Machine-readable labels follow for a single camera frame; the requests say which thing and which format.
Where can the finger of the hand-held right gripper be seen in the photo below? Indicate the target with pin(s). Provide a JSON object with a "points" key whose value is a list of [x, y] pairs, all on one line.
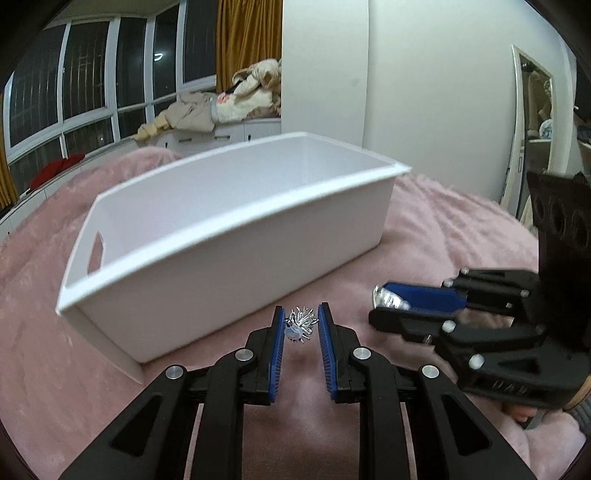
{"points": [[429, 297], [406, 323]]}

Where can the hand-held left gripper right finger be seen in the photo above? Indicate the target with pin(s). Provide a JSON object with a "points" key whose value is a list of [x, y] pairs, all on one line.
{"points": [[325, 355]]}

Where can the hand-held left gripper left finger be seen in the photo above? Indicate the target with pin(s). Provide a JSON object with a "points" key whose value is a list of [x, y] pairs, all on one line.
{"points": [[277, 355]]}

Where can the silver starburst brooch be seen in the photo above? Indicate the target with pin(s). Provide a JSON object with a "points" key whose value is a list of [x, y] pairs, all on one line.
{"points": [[300, 323]]}

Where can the white plastic storage box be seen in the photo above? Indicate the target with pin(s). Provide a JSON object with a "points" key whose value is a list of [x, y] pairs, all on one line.
{"points": [[221, 240]]}

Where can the person's right hand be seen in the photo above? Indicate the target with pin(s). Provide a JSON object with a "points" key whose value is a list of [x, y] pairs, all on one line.
{"points": [[524, 415]]}

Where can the white framed mirror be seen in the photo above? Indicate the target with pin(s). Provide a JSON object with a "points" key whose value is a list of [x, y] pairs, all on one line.
{"points": [[535, 115]]}

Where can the cream plush toy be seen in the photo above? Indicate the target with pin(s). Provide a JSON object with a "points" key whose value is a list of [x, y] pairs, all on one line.
{"points": [[256, 87]]}

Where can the red cloth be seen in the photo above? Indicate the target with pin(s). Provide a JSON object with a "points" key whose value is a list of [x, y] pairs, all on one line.
{"points": [[55, 170]]}

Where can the large bay window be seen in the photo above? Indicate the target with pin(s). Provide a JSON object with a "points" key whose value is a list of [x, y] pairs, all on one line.
{"points": [[92, 83]]}

